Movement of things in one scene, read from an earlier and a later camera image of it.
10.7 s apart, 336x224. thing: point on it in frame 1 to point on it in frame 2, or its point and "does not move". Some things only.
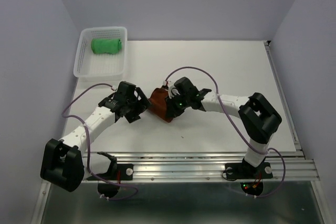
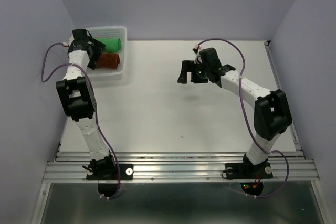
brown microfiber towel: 158,104 to 108,60
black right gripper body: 177,104 to 199,75
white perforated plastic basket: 89,64 does not move
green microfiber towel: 100,45 does not move
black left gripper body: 133,110 to 96,45
